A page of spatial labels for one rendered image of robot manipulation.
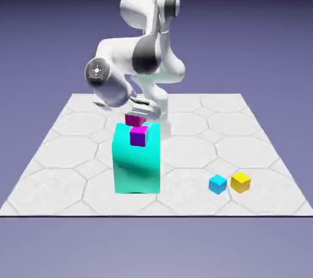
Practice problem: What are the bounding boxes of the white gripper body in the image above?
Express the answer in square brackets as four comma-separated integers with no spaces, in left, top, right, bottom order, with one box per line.
[125,100,162,120]

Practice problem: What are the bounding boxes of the small magenta cube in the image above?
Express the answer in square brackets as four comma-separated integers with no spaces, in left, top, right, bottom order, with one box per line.
[125,114,147,128]

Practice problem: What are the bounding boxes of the small purple cube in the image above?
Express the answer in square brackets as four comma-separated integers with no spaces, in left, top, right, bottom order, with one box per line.
[129,125,149,147]

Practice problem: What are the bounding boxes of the small cyan cube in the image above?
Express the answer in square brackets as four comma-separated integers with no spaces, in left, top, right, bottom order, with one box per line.
[208,174,228,196]

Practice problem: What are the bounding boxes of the small yellow cube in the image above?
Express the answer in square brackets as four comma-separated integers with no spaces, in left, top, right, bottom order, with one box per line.
[230,172,252,194]

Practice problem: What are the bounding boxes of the large turquoise box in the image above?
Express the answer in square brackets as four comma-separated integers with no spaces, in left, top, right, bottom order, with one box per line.
[111,122,161,195]

